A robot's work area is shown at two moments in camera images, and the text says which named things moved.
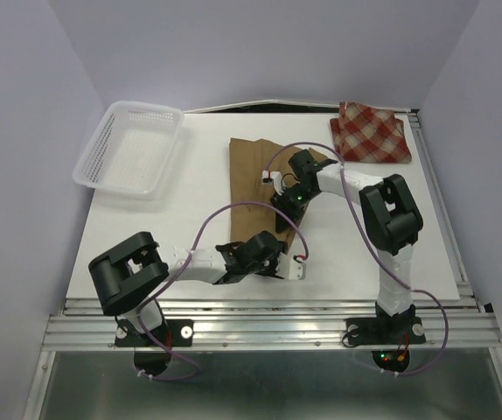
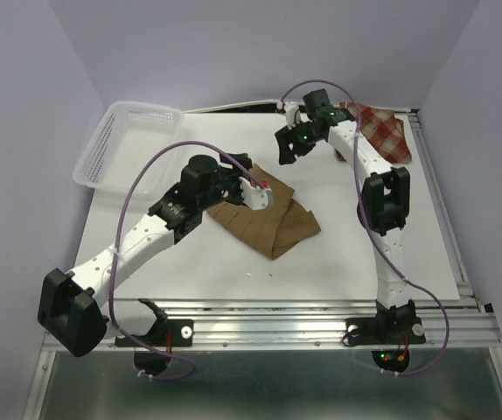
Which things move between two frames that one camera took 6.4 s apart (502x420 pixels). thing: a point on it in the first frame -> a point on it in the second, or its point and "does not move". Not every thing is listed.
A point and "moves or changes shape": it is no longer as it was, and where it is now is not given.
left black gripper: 270,270 -> 237,171
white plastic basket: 131,149 does not move
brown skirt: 251,208 moves or changes shape
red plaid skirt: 362,134 does not move
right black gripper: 282,201 -> 285,136
